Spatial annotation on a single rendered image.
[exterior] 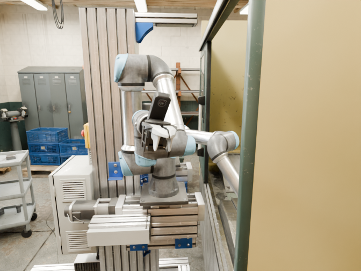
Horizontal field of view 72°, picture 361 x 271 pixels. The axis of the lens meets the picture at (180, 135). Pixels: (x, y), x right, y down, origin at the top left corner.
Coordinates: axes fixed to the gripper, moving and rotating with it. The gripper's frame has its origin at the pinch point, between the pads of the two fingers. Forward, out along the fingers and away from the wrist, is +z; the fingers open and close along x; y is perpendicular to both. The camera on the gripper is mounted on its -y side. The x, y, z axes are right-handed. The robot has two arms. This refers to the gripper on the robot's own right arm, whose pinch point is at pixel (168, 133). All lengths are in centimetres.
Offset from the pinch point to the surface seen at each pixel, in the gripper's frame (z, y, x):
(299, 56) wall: -1.7, -23.1, -34.6
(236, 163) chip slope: -174, 61, -136
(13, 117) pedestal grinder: -535, 89, 173
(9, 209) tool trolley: -265, 155, 104
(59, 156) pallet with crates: -429, 136, 71
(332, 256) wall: 4, 36, -59
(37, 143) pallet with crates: -442, 117, 111
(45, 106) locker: -555, 61, 118
